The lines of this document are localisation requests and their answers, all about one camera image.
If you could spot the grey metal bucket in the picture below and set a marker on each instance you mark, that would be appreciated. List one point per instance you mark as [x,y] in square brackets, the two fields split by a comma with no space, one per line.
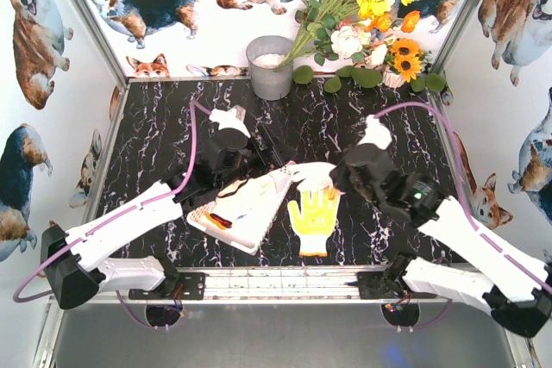
[270,71]

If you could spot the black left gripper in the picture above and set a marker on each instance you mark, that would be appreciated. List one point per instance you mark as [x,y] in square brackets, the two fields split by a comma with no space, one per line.
[267,151]

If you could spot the orange dotted white glove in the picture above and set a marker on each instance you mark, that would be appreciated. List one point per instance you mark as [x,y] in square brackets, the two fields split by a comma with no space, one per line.
[313,219]

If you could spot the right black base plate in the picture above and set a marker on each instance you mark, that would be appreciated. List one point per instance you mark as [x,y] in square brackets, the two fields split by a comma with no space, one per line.
[378,285]

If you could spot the cream inside-out glove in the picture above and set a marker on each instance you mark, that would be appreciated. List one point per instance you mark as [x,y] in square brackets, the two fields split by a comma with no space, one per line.
[244,194]

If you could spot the white storage basket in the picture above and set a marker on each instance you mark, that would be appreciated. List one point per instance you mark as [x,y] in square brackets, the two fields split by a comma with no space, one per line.
[248,230]

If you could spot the artificial flower bouquet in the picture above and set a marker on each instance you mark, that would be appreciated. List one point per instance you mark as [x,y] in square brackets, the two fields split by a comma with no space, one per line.
[373,36]

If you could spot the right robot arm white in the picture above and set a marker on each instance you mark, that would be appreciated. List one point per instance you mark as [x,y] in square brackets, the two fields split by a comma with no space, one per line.
[505,283]

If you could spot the small white flower pot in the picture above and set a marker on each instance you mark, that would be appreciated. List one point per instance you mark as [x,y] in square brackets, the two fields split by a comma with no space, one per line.
[392,79]

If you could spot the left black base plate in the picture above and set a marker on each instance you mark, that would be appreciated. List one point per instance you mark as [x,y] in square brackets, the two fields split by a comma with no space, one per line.
[186,286]

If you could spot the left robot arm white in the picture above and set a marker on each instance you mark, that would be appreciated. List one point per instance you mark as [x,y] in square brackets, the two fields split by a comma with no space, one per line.
[166,200]

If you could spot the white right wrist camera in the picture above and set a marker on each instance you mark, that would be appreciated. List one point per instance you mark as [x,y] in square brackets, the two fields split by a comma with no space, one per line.
[376,133]

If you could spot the white glove orange cuff top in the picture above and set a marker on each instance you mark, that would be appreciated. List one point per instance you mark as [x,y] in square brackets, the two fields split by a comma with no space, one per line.
[311,176]

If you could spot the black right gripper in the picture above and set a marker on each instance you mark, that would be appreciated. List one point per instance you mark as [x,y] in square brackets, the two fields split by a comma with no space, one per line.
[342,171]

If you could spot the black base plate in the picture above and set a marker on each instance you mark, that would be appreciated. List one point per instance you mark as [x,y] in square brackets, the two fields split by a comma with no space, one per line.
[378,285]
[186,286]

